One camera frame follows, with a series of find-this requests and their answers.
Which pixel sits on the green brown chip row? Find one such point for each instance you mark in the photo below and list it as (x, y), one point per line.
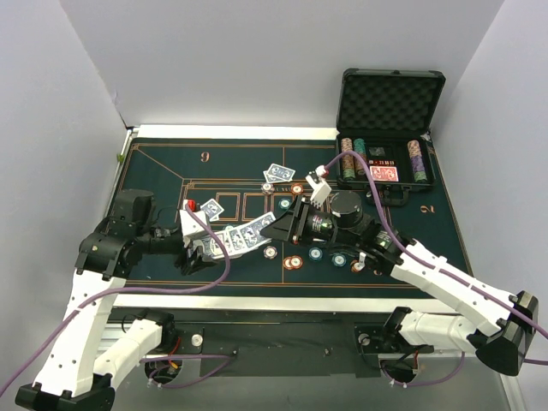
(360, 148)

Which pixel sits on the green fifty chips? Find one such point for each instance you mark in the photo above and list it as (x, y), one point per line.
(284, 204)

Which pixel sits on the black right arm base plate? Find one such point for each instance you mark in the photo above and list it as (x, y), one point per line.
(375, 339)

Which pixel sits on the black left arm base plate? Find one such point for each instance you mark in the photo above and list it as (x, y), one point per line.
(182, 338)

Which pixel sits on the dark green poker mat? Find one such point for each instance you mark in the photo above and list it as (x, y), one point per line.
(231, 172)

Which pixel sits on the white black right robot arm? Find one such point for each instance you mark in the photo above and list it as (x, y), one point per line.
(495, 325)

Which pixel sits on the red card deck in case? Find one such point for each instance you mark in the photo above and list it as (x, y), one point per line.
(384, 173)

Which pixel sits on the blue backed card deck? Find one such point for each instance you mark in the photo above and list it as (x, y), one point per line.
(246, 237)

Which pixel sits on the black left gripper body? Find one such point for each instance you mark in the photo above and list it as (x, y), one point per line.
(188, 259)

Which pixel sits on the red five chips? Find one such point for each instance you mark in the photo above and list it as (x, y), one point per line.
(296, 189)

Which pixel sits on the brown chip row in case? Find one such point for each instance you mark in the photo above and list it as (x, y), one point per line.
(347, 160)

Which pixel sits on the green chip stack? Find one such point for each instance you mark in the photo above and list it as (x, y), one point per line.
(315, 254)

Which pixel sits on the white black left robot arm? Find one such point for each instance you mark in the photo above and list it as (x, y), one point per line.
(75, 376)

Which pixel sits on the black poker chip case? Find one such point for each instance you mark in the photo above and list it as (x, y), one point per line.
(387, 109)

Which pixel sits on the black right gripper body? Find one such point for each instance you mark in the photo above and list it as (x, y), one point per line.
(300, 223)

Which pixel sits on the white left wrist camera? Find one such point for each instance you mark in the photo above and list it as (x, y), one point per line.
(193, 221)

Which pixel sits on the aluminium mounting rail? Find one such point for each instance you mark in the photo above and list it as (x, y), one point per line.
(228, 332)

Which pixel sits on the red five chips seat three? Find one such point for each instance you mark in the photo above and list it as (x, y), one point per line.
(356, 267)

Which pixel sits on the blue card seat five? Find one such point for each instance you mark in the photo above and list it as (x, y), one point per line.
(212, 209)

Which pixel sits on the purple brown chip row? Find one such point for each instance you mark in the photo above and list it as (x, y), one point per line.
(417, 163)

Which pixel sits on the blue card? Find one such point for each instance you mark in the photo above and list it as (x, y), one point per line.
(272, 173)
(286, 174)

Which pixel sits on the red five chip stack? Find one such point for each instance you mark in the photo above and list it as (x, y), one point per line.
(293, 262)

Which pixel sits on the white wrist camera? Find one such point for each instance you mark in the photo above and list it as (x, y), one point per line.
(193, 221)
(321, 189)

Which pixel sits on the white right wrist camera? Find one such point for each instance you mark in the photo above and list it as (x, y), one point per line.
(321, 189)

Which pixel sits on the blue playing card box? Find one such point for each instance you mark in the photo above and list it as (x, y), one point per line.
(211, 249)

